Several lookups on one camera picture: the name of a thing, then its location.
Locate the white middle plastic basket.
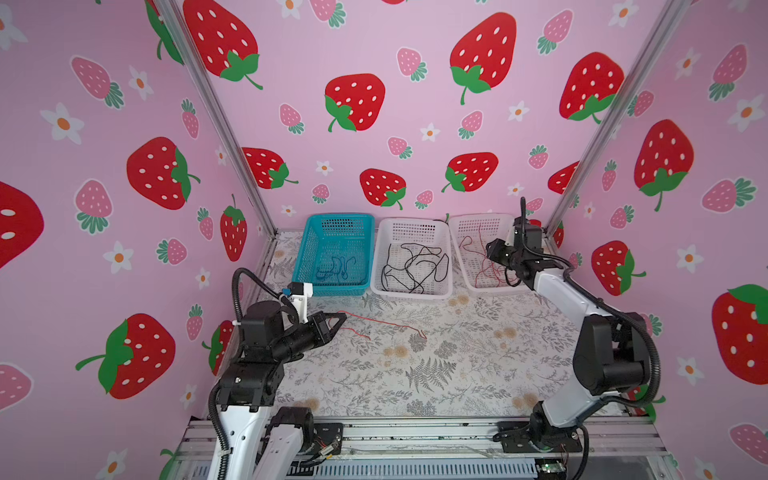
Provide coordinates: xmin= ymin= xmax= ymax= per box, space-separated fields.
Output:
xmin=370 ymin=218 xmax=453 ymax=301

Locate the thin black cable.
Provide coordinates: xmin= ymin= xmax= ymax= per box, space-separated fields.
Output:
xmin=419 ymin=249 xmax=454 ymax=295
xmin=379 ymin=241 xmax=439 ymax=295
xmin=386 ymin=239 xmax=451 ymax=292

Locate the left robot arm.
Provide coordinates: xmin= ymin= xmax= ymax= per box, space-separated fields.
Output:
xmin=207 ymin=268 xmax=347 ymax=479

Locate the right aluminium corner post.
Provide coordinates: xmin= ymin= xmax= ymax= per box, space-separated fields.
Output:
xmin=545 ymin=0 xmax=690 ymax=236

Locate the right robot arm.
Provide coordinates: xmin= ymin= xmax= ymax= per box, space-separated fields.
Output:
xmin=486 ymin=200 xmax=661 ymax=450

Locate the aluminium corner post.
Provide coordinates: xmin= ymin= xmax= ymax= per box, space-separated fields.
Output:
xmin=545 ymin=0 xmax=690 ymax=236
xmin=156 ymin=0 xmax=278 ymax=239

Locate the teal plastic basket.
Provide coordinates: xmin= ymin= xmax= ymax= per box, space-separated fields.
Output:
xmin=292 ymin=213 xmax=375 ymax=297

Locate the left aluminium corner post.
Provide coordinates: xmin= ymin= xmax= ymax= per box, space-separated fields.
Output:
xmin=156 ymin=0 xmax=278 ymax=239

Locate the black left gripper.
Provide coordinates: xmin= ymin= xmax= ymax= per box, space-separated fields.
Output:
xmin=273 ymin=311 xmax=345 ymax=367

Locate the floral table mat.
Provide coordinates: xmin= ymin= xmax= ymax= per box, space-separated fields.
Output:
xmin=275 ymin=258 xmax=579 ymax=417

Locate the white right plastic basket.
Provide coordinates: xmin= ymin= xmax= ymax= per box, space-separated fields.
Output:
xmin=448 ymin=213 xmax=528 ymax=297

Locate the white plastic basket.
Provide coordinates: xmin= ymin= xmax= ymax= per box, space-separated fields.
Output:
xmin=448 ymin=213 xmax=528 ymax=297
xmin=370 ymin=218 xmax=453 ymax=301

